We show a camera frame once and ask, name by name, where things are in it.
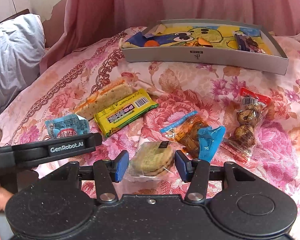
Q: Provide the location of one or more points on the light blue snack packet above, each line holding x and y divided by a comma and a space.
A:
67, 126

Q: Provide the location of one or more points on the round biscuits clear packet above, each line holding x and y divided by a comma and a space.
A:
154, 160

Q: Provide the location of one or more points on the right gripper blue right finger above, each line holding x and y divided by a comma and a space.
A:
195, 172

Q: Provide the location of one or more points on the dark purple candy packet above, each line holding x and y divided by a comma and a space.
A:
246, 43

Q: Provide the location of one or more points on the yellow green snack bar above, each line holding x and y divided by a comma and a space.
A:
120, 114

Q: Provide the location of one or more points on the grey white pillow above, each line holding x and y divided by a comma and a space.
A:
22, 44

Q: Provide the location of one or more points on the yellow cartoon drawing sheet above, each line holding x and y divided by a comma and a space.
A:
208, 36

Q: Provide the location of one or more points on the orange sandwich cracker pack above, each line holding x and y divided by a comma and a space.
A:
103, 98

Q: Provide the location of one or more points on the floral pink bedspread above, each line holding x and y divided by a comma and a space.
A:
178, 88

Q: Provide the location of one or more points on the blue brown snack pouch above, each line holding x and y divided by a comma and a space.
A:
199, 140

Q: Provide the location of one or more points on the quail eggs clear packet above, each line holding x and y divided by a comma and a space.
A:
248, 119

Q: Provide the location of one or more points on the grey shallow cardboard box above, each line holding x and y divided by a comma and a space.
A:
276, 62

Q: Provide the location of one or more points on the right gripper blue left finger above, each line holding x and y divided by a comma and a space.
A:
108, 172

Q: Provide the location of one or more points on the pink curtain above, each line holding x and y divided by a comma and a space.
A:
88, 21

